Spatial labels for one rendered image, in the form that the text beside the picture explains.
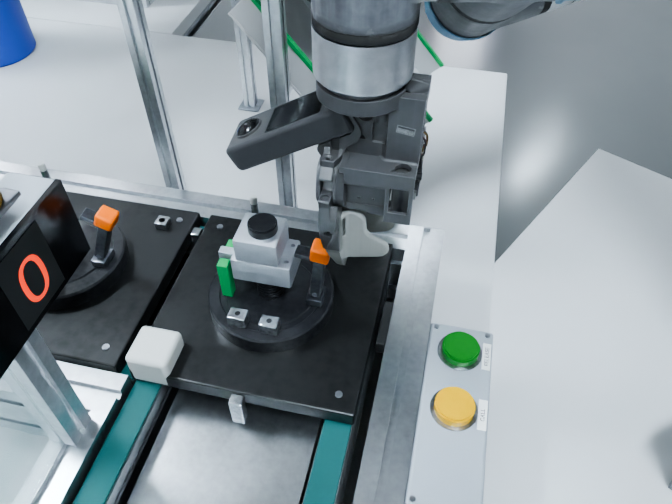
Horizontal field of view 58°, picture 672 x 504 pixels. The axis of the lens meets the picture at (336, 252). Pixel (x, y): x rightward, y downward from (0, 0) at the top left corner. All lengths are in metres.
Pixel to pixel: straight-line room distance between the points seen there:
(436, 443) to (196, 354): 0.26
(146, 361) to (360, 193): 0.28
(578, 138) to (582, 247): 1.78
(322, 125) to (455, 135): 0.67
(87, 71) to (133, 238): 0.64
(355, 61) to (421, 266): 0.38
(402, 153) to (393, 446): 0.28
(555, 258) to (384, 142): 0.50
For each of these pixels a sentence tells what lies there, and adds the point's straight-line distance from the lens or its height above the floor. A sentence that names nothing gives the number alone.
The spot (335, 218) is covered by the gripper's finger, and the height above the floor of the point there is 1.16.
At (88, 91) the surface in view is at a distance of 1.32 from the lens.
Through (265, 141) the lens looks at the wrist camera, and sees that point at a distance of 0.50.
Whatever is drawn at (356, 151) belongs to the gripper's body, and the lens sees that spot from 0.50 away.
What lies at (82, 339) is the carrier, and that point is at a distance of 0.72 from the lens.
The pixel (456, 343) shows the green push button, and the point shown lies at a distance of 0.67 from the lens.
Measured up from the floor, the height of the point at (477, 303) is 0.86.
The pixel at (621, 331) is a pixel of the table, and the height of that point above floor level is 0.86.
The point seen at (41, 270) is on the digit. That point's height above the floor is 1.20.
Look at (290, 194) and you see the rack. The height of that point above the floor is 0.96.
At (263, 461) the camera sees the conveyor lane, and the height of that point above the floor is 0.92.
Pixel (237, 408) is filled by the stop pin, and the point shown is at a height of 0.96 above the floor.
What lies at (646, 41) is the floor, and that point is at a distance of 3.59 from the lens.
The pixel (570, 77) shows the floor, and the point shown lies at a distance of 3.13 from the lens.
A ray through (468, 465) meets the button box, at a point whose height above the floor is 0.96.
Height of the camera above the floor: 1.51
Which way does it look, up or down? 47 degrees down
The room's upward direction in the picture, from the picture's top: straight up
